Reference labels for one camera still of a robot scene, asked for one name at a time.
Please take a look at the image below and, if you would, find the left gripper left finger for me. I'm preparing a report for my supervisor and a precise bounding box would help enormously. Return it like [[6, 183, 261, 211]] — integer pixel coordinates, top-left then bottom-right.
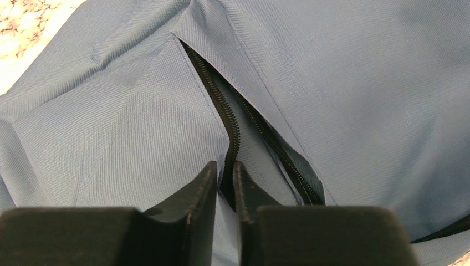
[[1, 161, 218, 265]]

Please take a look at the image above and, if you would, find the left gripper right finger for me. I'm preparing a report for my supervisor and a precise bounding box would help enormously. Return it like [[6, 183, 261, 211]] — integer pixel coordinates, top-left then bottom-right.
[[234, 162, 418, 266]]

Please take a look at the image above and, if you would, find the blue backpack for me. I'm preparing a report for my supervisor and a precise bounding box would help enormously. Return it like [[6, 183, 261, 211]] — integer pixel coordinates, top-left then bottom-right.
[[1, 1, 469, 265]]

